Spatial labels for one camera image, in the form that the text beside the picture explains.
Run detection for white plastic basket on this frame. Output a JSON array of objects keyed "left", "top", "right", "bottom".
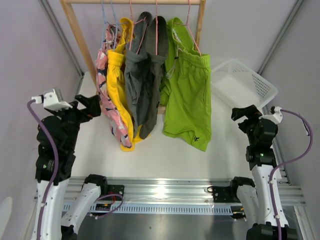
[{"left": 211, "top": 59, "right": 278, "bottom": 110}]

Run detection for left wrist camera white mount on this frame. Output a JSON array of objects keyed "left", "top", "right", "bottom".
[{"left": 31, "top": 87, "right": 73, "bottom": 112}]

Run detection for pink wire hanger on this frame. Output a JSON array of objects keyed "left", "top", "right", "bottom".
[
  {"left": 129, "top": 11, "right": 152, "bottom": 54},
  {"left": 155, "top": 0, "right": 159, "bottom": 56},
  {"left": 173, "top": 0, "right": 204, "bottom": 60}
]

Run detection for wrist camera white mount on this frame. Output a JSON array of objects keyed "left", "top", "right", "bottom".
[
  {"left": 31, "top": 87, "right": 73, "bottom": 112},
  {"left": 259, "top": 106, "right": 283, "bottom": 125}
]

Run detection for slotted cable duct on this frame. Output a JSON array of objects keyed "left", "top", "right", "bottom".
[{"left": 62, "top": 202, "right": 233, "bottom": 216}]

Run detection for light blue wire hanger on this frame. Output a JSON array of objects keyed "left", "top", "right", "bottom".
[
  {"left": 100, "top": 0, "right": 116, "bottom": 51},
  {"left": 110, "top": 0, "right": 131, "bottom": 52}
]

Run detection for pink wire hanger left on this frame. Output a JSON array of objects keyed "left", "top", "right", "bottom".
[{"left": 129, "top": 11, "right": 152, "bottom": 54}]

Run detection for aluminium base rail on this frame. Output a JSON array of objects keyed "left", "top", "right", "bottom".
[{"left": 32, "top": 176, "right": 307, "bottom": 207}]

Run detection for wooden clothes rack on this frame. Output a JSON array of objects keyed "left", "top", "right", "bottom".
[{"left": 60, "top": 0, "right": 206, "bottom": 83}]

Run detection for yellow shorts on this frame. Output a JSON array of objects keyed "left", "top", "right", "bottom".
[{"left": 106, "top": 17, "right": 143, "bottom": 152}]

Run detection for pink wire hanger middle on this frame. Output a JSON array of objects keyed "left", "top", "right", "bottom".
[{"left": 155, "top": 0, "right": 159, "bottom": 56}]

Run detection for grey shorts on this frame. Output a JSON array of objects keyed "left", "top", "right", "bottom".
[{"left": 124, "top": 13, "right": 169, "bottom": 139}]

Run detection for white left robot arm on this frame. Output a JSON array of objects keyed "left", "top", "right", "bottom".
[{"left": 27, "top": 92, "right": 124, "bottom": 240}]

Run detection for pink wire hanger right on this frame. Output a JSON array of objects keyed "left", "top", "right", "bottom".
[{"left": 173, "top": 0, "right": 204, "bottom": 60}]

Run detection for lime green shorts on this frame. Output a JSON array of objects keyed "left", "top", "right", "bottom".
[{"left": 160, "top": 17, "right": 212, "bottom": 152}]

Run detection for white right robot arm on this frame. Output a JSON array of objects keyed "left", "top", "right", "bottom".
[{"left": 206, "top": 105, "right": 299, "bottom": 240}]

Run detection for pink shark print shorts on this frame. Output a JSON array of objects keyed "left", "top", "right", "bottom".
[{"left": 95, "top": 25, "right": 132, "bottom": 149}]

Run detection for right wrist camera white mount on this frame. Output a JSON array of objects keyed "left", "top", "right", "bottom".
[{"left": 259, "top": 106, "right": 283, "bottom": 125}]

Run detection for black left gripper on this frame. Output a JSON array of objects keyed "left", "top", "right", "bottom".
[{"left": 50, "top": 93, "right": 101, "bottom": 150}]

